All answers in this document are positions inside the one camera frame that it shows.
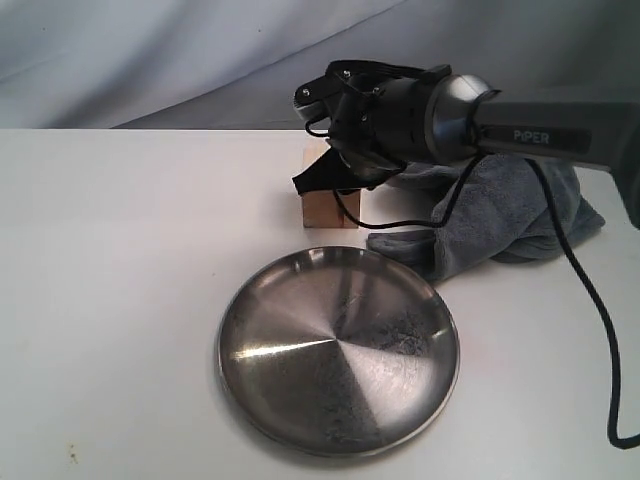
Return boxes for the round stainless steel plate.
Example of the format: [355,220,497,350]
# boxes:
[215,246,460,458]

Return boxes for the wooden cube block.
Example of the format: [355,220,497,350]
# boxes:
[301,145,362,230]

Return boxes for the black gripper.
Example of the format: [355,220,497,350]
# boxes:
[292,74,400,195]

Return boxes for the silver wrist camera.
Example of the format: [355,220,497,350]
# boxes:
[293,75,342,122]

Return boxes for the grey terry towel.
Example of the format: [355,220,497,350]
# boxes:
[366,155,605,282]

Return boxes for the black cable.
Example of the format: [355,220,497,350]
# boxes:
[302,59,640,446]

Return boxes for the grey fabric backdrop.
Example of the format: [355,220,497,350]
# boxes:
[1,1,639,129]

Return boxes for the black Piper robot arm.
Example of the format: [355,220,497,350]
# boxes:
[293,60,639,223]

